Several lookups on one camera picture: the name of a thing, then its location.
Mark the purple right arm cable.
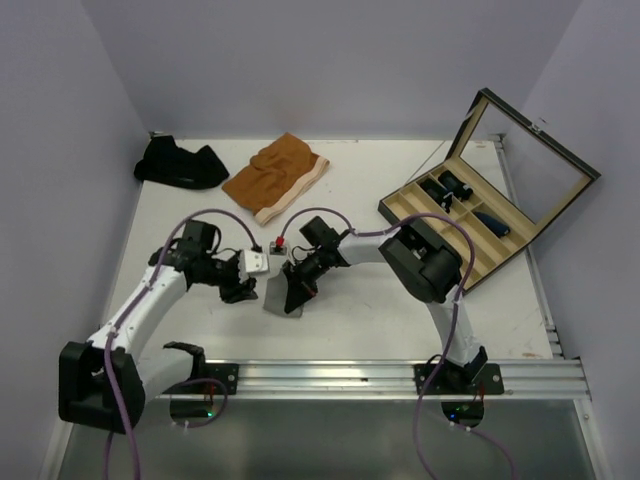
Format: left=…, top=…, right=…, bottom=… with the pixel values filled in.
left=279, top=207, right=516, bottom=480

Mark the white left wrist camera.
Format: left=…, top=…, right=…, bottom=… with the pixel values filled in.
left=238, top=249, right=270, bottom=280

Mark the brown underwear cream waistband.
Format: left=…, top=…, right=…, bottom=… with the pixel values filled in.
left=222, top=133, right=330, bottom=226

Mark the black rolled underwear in box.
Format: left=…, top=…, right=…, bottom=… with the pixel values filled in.
left=418, top=170, right=473, bottom=213

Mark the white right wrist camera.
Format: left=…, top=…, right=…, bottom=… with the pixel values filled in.
left=269, top=237, right=287, bottom=256

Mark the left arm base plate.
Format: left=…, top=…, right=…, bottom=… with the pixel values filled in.
left=189, top=362, right=240, bottom=395

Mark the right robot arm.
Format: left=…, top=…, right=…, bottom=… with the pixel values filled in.
left=264, top=217, right=487, bottom=393

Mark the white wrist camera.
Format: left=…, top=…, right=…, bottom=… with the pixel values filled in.
left=269, top=237, right=287, bottom=256
left=238, top=249, right=270, bottom=280

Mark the grey underwear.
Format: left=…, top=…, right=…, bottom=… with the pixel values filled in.
left=263, top=272, right=303, bottom=319

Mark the aluminium table edge rail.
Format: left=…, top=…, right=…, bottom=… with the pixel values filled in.
left=492, top=134, right=566, bottom=360

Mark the black beige compartment box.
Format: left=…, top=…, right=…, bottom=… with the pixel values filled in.
left=378, top=88, right=601, bottom=291

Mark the navy rolled underwear in box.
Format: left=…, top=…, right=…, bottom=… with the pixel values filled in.
left=473, top=211, right=511, bottom=238

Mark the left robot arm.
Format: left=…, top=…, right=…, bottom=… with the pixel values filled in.
left=58, top=220, right=269, bottom=434

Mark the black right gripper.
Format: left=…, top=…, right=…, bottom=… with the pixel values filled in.
left=283, top=247, right=329, bottom=311

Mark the aluminium front rail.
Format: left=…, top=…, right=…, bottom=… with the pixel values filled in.
left=139, top=355, right=591, bottom=401

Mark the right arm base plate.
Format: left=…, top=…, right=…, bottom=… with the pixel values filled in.
left=425, top=362, right=505, bottom=396

